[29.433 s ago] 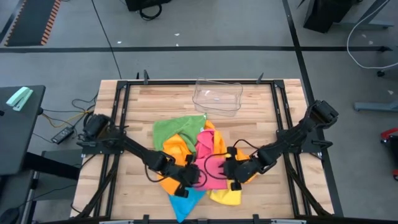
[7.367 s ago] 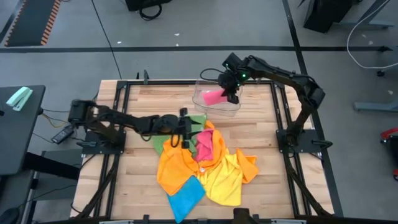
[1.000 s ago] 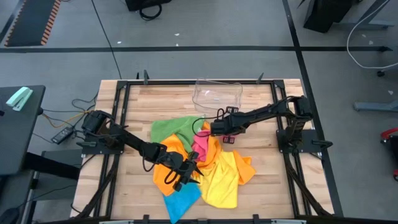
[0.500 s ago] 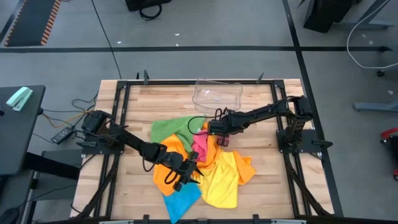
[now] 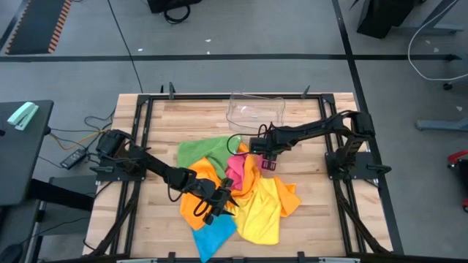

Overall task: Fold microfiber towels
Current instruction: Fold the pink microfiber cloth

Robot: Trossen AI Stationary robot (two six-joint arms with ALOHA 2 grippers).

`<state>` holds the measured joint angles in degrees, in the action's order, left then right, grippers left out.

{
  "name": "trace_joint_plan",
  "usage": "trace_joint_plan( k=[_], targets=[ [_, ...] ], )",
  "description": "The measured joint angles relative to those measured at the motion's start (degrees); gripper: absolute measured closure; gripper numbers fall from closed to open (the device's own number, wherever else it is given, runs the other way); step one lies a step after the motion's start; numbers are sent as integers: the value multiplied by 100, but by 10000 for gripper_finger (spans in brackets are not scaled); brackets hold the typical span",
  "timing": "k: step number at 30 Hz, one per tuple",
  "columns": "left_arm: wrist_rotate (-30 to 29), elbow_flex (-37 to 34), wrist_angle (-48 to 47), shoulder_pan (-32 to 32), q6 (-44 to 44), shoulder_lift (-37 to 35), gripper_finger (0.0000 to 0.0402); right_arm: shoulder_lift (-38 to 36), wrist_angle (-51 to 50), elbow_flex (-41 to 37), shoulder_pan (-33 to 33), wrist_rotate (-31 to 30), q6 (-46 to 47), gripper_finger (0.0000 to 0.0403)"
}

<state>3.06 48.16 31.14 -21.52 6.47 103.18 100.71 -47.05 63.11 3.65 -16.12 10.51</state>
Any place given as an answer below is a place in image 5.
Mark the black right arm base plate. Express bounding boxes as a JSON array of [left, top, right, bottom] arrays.
[[325, 151, 392, 180]]

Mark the black side table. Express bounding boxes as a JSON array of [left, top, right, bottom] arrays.
[[0, 100, 54, 207]]

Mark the white floor cable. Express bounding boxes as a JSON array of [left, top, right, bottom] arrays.
[[407, 0, 468, 82]]

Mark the red cart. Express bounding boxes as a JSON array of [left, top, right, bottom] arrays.
[[447, 149, 468, 213]]

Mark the black mat with orange edge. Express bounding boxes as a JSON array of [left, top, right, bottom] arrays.
[[5, 0, 73, 56]]

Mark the orange microfiber towel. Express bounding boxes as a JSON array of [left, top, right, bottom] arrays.
[[179, 156, 235, 231], [233, 142, 303, 219]]

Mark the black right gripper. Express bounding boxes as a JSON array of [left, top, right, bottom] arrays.
[[250, 127, 293, 172]]

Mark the black cabinet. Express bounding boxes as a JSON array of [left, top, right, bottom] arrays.
[[356, 0, 420, 40]]

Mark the grey desk foot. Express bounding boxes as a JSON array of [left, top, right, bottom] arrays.
[[415, 118, 468, 132]]

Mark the black equipment box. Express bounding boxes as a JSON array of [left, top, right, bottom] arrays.
[[147, 0, 203, 15]]

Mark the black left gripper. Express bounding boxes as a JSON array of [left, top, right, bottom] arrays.
[[189, 178, 241, 224]]

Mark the black power cable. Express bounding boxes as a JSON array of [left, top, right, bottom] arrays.
[[38, 108, 117, 169]]

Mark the grey desk leg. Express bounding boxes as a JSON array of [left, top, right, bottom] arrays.
[[400, 0, 468, 34]]

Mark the black desk crossbeam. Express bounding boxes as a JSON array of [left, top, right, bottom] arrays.
[[28, 178, 95, 212]]

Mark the clear plastic bin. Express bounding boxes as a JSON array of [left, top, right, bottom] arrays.
[[225, 91, 286, 138]]

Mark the thin black floor cable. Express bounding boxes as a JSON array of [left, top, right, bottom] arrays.
[[107, 0, 144, 94]]

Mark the yellow cable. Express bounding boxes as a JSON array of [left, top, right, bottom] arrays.
[[49, 128, 111, 151]]

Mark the coiled black cable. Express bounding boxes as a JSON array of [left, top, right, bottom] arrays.
[[162, 4, 192, 25]]

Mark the black aluminium table frame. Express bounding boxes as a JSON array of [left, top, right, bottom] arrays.
[[87, 93, 394, 263]]

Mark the black power adapter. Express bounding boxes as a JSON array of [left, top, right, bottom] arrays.
[[59, 148, 88, 170]]

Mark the pink microfiber towel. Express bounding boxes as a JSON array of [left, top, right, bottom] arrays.
[[225, 154, 254, 191], [261, 153, 278, 172]]

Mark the mint green stapler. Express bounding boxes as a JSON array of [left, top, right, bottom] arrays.
[[7, 102, 39, 132]]

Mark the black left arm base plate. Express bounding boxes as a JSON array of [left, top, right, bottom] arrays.
[[90, 151, 149, 183]]

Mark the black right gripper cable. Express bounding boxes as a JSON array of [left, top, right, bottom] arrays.
[[226, 123, 271, 157]]

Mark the green microfiber towel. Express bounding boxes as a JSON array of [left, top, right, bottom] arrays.
[[176, 134, 242, 180]]

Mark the yellow microfiber towel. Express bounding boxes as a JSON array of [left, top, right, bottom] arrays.
[[233, 177, 284, 245]]

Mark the blue microfiber towel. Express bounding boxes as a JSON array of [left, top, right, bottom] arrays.
[[192, 213, 238, 263]]

